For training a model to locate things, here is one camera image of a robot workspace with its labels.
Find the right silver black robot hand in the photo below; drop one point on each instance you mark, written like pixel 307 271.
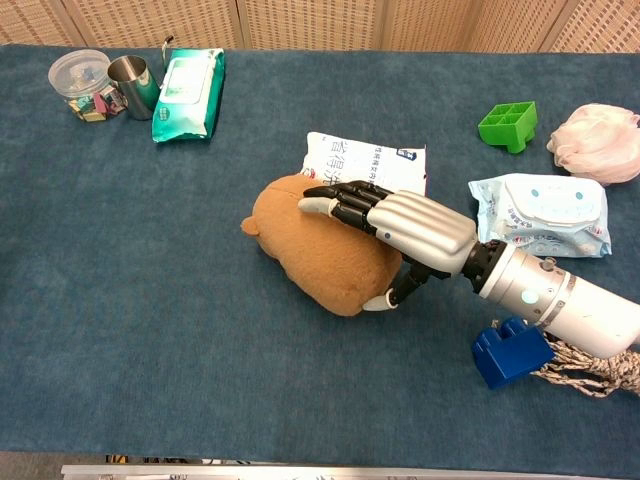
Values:
pixel 425 227

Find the brown plush toy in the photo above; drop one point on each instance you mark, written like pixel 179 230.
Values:
pixel 320 250

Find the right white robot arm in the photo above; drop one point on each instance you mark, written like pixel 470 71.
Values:
pixel 560 295

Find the blue toy building brick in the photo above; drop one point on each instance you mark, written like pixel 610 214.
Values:
pixel 510 357

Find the white printed pouch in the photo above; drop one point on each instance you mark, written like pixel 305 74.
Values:
pixel 370 160

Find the light blue wet wipes pack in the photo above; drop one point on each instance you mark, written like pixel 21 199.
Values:
pixel 542 212

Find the green plastic grid block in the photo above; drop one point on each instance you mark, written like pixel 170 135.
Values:
pixel 507 125

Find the pink mesh bath sponge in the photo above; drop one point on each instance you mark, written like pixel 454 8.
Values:
pixel 600 142

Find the woven folding screen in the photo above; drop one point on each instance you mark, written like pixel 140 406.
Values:
pixel 310 22

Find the green wet wipes pack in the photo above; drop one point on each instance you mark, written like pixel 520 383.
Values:
pixel 187 95

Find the dark teal table cloth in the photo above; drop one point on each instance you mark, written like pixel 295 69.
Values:
pixel 150 275

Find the steel cup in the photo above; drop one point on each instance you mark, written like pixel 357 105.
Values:
pixel 134 86

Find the clear jar of binder clips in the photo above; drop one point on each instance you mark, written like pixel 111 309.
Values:
pixel 82 85

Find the metal rail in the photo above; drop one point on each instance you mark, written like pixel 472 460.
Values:
pixel 300 472

